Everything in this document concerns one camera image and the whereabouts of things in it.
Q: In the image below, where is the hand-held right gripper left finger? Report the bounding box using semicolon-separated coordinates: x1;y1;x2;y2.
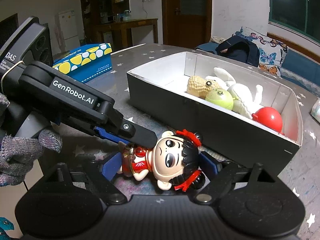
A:
45;152;127;203

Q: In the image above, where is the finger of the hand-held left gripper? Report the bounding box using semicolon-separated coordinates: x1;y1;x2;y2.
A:
99;101;157;147
93;126;132;146

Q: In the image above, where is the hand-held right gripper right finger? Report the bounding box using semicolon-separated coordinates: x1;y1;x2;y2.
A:
195;152;274;203

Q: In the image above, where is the red dress doll figure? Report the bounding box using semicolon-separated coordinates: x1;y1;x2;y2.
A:
117;129;207;192

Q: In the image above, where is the grey cardboard box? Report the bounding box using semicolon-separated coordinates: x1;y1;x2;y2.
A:
126;51;304;180

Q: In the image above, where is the green round face toy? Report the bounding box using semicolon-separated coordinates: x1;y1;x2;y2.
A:
205;88;235;110

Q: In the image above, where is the red apple toy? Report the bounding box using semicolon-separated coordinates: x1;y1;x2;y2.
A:
251;107;284;134

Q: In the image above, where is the beige peanut toy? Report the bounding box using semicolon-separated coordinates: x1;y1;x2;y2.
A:
187;76;218;98

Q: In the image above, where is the white plush rabbit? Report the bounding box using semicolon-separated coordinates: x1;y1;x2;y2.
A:
205;67;264;119

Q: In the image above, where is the person's left hand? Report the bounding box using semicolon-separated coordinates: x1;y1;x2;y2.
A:
0;127;63;188

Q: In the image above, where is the blue dotted tissue box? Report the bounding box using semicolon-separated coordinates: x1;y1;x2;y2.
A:
52;43;113;84

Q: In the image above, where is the white refrigerator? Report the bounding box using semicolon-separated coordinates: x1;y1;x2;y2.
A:
58;10;80;48

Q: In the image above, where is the star print table cover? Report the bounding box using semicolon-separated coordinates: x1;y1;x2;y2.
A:
37;42;320;230

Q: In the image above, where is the wooden side table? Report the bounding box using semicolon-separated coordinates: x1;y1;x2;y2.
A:
96;18;159;52

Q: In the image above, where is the white pink tissue pack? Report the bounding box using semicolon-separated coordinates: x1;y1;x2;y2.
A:
310;97;320;123

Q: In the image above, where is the dark blue backpack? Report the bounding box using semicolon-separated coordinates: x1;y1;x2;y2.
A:
215;35;260;67

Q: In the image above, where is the teal toy dinosaur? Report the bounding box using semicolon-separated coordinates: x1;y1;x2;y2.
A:
0;216;18;240

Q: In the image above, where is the beige cloth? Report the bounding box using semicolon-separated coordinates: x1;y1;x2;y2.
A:
209;36;228;45

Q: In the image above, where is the butterfly print pillow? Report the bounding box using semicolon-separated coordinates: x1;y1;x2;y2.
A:
232;26;290;77

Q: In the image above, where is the brown wooden door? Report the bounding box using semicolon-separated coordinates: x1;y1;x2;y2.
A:
161;0;212;49

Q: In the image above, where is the blue sofa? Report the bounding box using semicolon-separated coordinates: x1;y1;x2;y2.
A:
195;42;320;95

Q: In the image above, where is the green framed window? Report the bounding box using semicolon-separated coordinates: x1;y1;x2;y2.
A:
269;0;320;34

